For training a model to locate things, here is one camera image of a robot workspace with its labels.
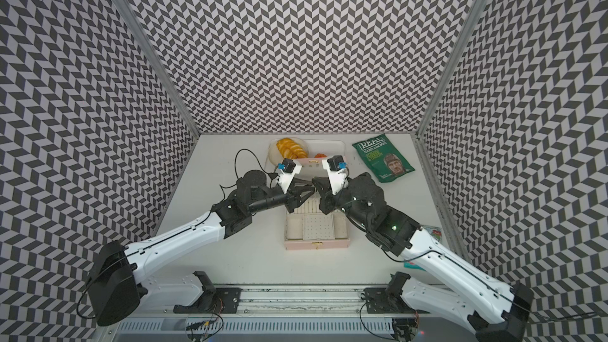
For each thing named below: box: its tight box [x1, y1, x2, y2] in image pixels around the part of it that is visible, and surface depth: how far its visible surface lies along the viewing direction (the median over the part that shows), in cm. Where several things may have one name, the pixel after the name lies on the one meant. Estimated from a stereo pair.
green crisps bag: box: [352, 133, 416, 183], surface depth 110 cm
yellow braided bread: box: [276, 137, 308, 160], surface depth 107 cm
